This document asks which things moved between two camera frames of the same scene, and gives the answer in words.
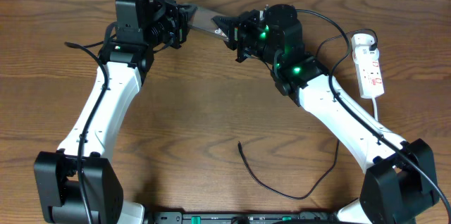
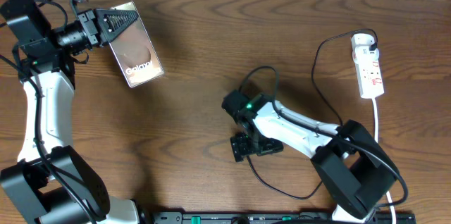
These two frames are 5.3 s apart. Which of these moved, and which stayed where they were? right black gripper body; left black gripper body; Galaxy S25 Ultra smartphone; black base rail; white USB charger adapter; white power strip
Moved: Galaxy S25 Ultra smartphone; left black gripper body; right black gripper body
Stayed: white USB charger adapter; white power strip; black base rail
